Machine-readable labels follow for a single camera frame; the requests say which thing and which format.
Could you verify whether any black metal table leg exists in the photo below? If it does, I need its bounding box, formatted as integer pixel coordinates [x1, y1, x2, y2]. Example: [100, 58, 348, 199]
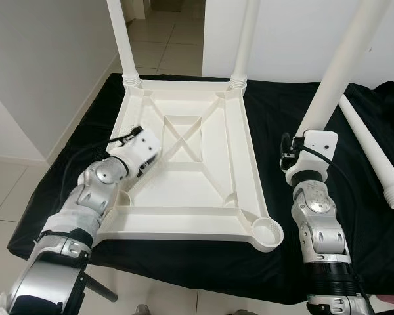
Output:
[84, 272, 119, 303]

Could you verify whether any white plastic table leg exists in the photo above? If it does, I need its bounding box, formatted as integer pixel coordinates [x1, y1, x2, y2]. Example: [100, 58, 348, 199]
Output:
[338, 94, 394, 211]
[106, 0, 142, 89]
[229, 0, 261, 89]
[295, 0, 394, 135]

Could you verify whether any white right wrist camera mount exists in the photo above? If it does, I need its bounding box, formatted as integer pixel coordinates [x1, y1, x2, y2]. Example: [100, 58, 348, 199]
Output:
[286, 130, 337, 186]

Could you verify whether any white plastic table top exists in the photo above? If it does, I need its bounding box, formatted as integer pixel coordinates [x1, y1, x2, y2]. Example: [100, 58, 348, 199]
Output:
[92, 73, 284, 253]

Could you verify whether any black table cloth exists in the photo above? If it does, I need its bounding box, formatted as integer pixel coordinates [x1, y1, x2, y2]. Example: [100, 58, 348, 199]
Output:
[7, 72, 394, 304]

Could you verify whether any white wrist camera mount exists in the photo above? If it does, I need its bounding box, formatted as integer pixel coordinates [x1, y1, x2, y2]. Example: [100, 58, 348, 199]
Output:
[108, 128, 162, 177]
[286, 130, 337, 186]

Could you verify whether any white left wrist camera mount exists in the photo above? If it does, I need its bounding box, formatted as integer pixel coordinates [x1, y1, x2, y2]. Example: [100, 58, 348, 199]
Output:
[108, 128, 162, 177]

